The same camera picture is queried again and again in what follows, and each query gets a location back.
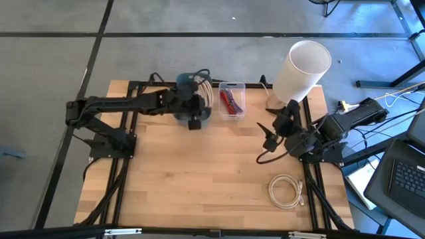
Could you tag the teal plastic bin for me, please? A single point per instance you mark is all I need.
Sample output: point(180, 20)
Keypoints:
point(181, 117)

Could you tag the black aluminium table frame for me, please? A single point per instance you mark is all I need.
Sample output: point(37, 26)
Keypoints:
point(232, 84)

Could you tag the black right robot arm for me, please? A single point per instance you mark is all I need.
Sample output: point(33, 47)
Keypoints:
point(348, 116)

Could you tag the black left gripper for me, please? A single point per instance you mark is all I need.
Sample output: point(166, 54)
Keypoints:
point(187, 103)

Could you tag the black floor fan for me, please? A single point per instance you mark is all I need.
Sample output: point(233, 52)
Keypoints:
point(327, 6)

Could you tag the clear plastic bin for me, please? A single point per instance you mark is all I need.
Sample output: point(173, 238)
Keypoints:
point(232, 117)

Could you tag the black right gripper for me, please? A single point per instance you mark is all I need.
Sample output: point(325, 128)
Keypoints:
point(285, 126)

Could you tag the white shade wooden base lamp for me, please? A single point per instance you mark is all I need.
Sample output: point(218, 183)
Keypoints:
point(299, 73)

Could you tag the dark grey laptop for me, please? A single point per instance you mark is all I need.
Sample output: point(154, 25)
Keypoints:
point(382, 186)

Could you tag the black desk leg frame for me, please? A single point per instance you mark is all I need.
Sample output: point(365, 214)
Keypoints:
point(382, 83)

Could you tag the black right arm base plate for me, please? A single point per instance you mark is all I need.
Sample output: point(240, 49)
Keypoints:
point(332, 157)

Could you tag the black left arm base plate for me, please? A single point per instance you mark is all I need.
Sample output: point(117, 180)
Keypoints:
point(113, 149)

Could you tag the white book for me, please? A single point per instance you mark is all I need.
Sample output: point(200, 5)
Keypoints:
point(362, 182)

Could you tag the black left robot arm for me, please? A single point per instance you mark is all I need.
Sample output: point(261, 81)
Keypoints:
point(133, 103)

